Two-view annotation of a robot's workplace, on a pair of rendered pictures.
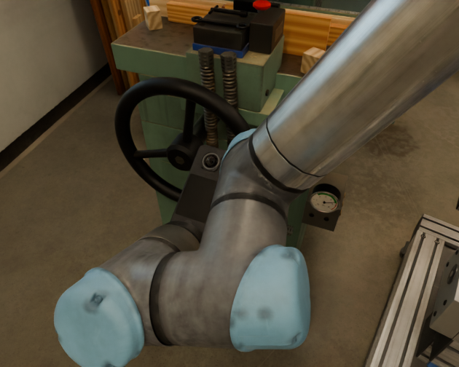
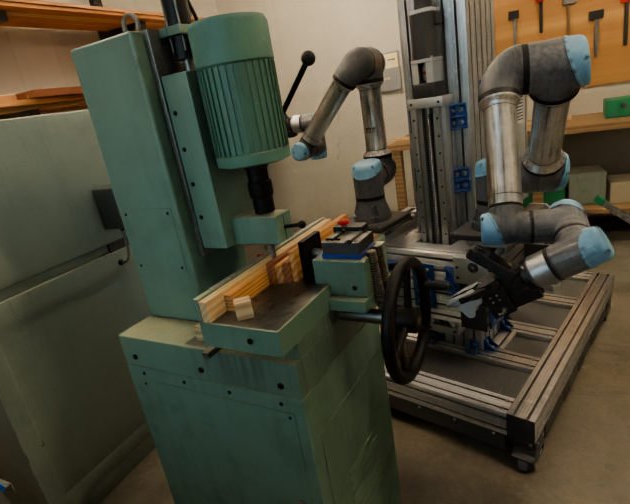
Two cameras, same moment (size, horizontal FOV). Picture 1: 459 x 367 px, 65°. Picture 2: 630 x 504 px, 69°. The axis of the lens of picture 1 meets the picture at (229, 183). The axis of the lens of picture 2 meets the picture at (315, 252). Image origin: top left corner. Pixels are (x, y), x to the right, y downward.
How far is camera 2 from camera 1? 116 cm
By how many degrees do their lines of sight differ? 69
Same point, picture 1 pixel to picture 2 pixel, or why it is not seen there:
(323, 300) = not seen: hidden behind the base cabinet
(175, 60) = (316, 302)
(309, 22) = (326, 233)
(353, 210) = not seen: hidden behind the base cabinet
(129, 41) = (276, 322)
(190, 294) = (580, 217)
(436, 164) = not seen: hidden behind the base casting
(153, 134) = (312, 405)
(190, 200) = (502, 263)
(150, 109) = (308, 375)
